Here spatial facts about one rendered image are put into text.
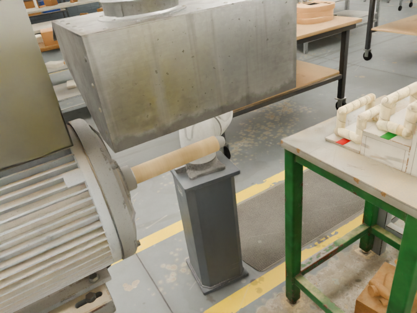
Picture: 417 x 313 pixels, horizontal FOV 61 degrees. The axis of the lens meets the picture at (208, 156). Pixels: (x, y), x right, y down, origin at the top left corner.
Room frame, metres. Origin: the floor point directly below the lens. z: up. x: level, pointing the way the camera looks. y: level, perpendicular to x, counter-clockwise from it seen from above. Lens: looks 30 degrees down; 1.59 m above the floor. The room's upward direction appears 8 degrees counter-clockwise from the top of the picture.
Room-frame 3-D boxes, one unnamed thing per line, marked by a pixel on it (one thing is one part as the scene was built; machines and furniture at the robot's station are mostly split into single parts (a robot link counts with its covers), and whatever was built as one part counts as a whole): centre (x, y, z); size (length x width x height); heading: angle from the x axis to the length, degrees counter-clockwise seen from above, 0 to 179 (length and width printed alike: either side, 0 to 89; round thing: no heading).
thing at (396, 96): (1.05, -0.65, 1.12); 0.20 x 0.03 x 0.03; 120
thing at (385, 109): (1.01, -0.57, 1.07); 0.03 x 0.03 x 0.09
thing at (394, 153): (1.01, -0.67, 0.98); 0.27 x 0.16 x 0.09; 121
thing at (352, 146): (1.15, -0.59, 0.94); 0.27 x 0.15 x 0.01; 121
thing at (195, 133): (1.46, 0.04, 0.87); 0.18 x 0.16 x 0.22; 153
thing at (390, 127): (0.97, -0.58, 1.04); 0.11 x 0.03 x 0.03; 31
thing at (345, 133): (1.10, -0.50, 0.96); 0.11 x 0.03 x 0.03; 31
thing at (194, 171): (1.45, 0.06, 0.73); 0.22 x 0.18 x 0.06; 110
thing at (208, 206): (1.45, 0.04, 0.35); 0.28 x 0.28 x 0.70; 20
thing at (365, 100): (1.19, -0.56, 1.04); 0.20 x 0.03 x 0.03; 120
